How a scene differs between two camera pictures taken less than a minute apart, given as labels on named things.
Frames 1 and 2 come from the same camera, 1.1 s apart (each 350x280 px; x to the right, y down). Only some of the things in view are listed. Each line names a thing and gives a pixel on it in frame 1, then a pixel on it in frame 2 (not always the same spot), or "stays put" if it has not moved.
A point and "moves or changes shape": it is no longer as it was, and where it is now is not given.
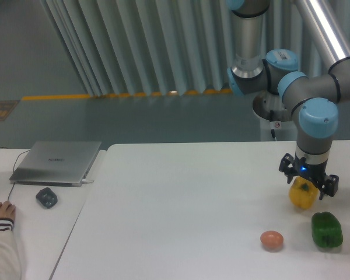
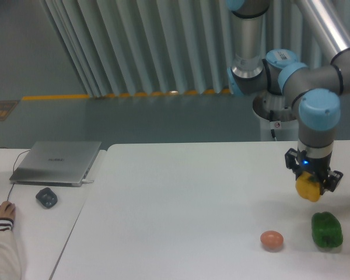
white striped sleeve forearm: x=4 y=259 stays put
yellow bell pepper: x=303 y=192 moves or changes shape
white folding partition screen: x=122 y=47 stays put
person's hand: x=5 y=210 stays put
